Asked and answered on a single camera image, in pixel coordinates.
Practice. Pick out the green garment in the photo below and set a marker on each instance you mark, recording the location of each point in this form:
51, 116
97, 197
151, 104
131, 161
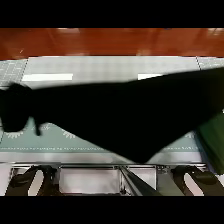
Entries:
213, 140

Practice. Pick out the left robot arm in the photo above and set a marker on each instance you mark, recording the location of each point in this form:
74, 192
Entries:
20, 181

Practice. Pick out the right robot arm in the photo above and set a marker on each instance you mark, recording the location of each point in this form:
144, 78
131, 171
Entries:
200, 180

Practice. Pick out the black garment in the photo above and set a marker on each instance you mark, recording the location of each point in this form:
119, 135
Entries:
133, 113

